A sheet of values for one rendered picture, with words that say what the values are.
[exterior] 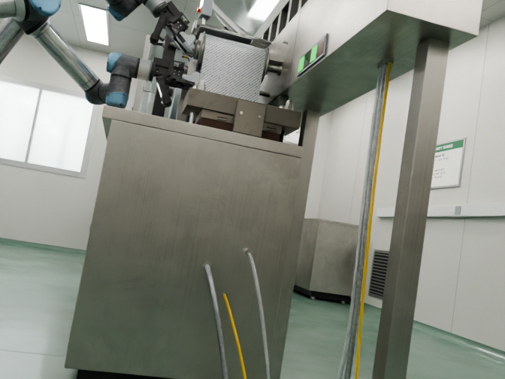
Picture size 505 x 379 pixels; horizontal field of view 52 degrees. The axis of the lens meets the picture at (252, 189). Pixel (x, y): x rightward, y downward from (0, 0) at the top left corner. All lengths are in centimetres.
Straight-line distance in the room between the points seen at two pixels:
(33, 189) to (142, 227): 596
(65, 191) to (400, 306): 651
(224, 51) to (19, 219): 585
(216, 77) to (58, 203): 570
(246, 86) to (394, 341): 112
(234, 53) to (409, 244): 107
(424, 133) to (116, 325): 105
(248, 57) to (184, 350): 109
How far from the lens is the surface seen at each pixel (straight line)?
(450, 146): 525
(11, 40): 235
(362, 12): 147
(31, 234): 758
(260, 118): 180
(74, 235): 751
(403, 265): 134
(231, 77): 203
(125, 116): 169
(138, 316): 169
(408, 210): 134
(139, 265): 167
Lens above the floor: 56
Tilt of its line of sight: 5 degrees up
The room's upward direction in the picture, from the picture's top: 9 degrees clockwise
